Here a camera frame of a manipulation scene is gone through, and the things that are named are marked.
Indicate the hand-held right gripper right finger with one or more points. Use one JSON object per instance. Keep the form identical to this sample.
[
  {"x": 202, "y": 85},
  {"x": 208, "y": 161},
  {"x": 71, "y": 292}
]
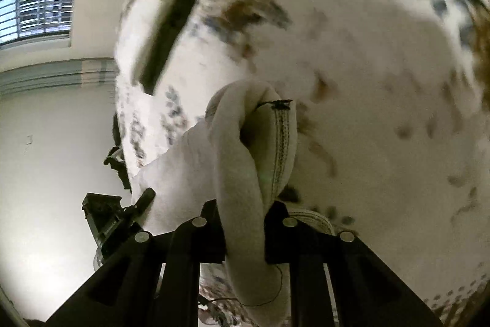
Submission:
[{"x": 276, "y": 235}]

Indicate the floral printed bed sheet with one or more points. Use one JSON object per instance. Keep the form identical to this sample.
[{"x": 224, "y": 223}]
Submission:
[{"x": 363, "y": 82}]

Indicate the black rectangular object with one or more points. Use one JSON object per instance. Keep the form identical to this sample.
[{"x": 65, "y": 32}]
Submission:
[{"x": 168, "y": 32}]

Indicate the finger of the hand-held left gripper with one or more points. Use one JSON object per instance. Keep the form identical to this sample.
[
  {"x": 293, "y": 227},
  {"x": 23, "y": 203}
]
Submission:
[{"x": 144, "y": 197}]

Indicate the white small garment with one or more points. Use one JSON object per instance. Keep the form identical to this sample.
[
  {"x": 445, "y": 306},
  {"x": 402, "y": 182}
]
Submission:
[{"x": 233, "y": 166}]

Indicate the barred window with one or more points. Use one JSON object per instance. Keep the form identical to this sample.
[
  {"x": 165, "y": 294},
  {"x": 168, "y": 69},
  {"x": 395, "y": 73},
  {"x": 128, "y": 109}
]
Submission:
[{"x": 38, "y": 13}]

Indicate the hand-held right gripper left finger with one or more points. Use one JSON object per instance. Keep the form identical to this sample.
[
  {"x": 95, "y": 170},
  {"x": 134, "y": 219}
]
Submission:
[{"x": 206, "y": 235}]

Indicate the dark object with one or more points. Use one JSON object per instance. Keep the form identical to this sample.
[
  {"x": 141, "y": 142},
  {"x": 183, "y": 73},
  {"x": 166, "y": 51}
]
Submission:
[{"x": 118, "y": 166}]

